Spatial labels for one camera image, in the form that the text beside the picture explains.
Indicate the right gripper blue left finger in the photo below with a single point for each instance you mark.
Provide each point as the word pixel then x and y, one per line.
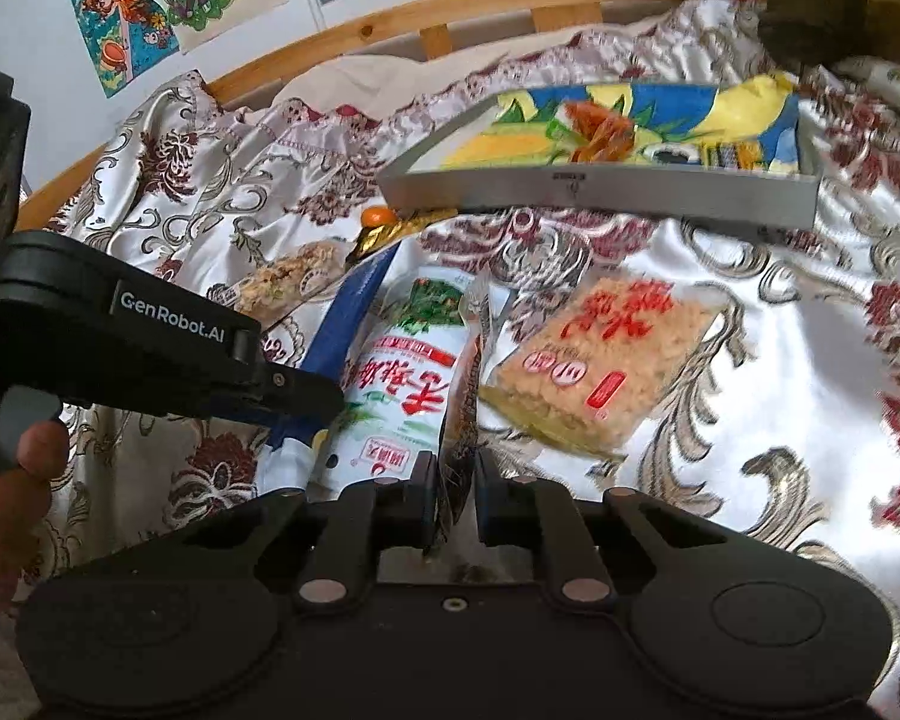
pixel 421 502

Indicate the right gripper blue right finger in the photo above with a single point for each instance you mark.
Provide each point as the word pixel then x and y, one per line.
pixel 492 501

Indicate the green white seaweed pouch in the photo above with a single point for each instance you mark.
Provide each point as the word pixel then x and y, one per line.
pixel 396 391

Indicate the dark blue sachet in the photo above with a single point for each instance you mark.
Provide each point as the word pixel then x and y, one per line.
pixel 291 449

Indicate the rice cracker packet red print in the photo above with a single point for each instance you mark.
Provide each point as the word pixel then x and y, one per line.
pixel 598 367

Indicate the mixed nut bar packet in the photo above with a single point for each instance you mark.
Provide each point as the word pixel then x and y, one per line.
pixel 276 289

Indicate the small orange mandarin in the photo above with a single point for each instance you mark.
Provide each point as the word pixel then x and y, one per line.
pixel 375 216

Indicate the orange snack packet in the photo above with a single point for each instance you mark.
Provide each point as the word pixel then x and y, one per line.
pixel 608 136

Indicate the yellow green snack packet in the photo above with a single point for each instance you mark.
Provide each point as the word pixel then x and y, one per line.
pixel 745 155

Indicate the person's left hand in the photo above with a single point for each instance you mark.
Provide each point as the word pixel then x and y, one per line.
pixel 25 497

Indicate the gold foil snack wrapper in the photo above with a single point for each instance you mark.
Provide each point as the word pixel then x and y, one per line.
pixel 372 240

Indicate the anime girl drawing poster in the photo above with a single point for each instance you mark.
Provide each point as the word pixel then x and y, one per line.
pixel 124 38

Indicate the silver floral satin bedspread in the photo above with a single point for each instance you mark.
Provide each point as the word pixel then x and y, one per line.
pixel 786 423

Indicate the cream pillow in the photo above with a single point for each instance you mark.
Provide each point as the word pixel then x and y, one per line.
pixel 377 85

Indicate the grey tray with colourful drawing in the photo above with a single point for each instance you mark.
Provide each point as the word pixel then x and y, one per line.
pixel 515 148

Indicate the wooden bed frame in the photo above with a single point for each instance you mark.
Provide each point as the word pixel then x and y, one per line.
pixel 427 20

